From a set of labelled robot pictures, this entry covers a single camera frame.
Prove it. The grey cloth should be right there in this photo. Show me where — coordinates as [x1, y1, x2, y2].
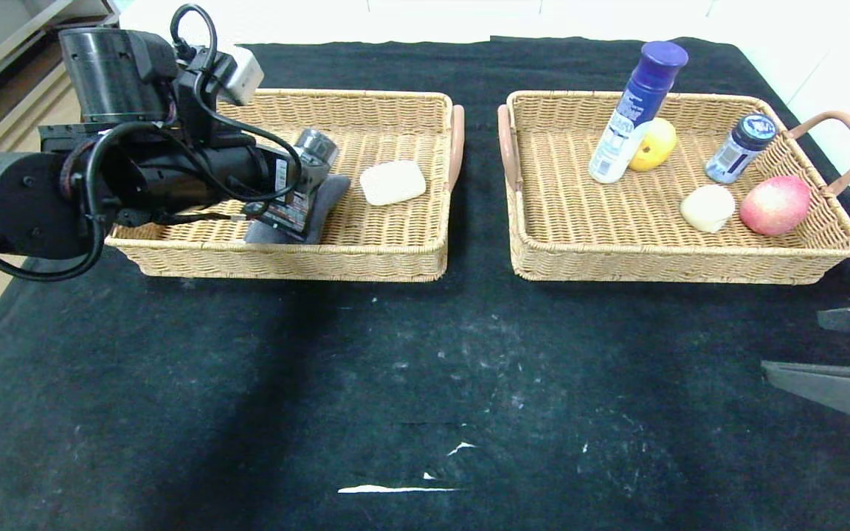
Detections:
[243, 174, 352, 246]

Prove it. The black squeeze tube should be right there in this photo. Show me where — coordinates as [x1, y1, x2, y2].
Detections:
[255, 128, 340, 243]

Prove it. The blue cap spray can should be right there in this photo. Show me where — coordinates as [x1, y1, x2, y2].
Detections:
[589, 41, 689, 184]

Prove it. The yellow pear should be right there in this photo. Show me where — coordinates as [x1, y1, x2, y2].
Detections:
[629, 117, 678, 173]

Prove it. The pale cream bun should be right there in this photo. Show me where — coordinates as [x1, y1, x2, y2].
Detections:
[680, 184, 736, 235]

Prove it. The wicker basket holding soap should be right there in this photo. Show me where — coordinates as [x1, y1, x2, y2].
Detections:
[104, 88, 466, 283]

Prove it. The wicker basket holding apple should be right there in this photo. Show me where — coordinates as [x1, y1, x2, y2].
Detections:
[497, 90, 850, 285]

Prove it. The white soap bar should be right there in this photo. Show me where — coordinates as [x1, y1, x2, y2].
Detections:
[359, 160, 427, 207]

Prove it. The black table cloth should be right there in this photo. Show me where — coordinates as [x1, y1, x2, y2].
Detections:
[0, 37, 850, 531]

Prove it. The white paper strip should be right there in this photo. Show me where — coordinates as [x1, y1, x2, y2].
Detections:
[338, 472, 455, 494]

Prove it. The small dark cap bottle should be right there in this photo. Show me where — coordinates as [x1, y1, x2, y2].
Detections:
[704, 114, 777, 185]

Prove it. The red apple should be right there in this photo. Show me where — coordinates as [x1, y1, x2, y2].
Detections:
[739, 176, 812, 237]

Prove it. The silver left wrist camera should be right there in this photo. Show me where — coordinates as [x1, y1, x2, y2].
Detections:
[215, 47, 266, 107]

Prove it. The black left camera cable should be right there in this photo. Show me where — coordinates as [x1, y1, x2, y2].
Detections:
[0, 4, 305, 283]

